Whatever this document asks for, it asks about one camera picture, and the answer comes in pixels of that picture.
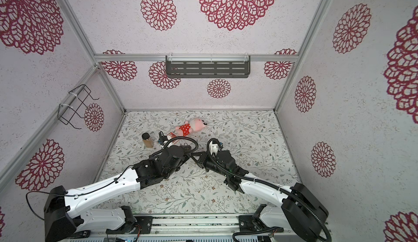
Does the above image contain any pink plush pig toy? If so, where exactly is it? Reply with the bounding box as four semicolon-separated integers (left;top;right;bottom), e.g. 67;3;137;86
175;118;207;136

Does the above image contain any black wire wall rack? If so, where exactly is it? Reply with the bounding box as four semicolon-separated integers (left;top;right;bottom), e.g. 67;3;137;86
57;84;99;130

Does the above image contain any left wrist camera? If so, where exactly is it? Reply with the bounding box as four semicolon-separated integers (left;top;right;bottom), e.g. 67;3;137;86
158;132;169;146

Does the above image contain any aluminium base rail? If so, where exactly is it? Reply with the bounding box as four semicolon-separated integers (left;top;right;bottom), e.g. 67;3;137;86
68;208;303;242

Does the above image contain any brown spice jar black lid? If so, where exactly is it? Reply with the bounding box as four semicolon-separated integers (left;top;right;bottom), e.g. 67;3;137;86
142;133;153;148

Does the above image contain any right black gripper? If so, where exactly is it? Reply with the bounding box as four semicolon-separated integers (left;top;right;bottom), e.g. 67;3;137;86
192;152;230;180

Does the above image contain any grey wall shelf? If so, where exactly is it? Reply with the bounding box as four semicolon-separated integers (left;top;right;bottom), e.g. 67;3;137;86
165;55;251;79

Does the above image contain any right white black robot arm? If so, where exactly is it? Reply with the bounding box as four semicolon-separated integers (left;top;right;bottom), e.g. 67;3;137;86
189;138;332;242

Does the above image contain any red playing card box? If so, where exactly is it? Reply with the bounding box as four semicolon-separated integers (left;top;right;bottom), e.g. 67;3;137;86
167;132;179;145

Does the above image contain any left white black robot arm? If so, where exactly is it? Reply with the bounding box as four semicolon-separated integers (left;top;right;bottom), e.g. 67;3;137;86
41;136;199;242

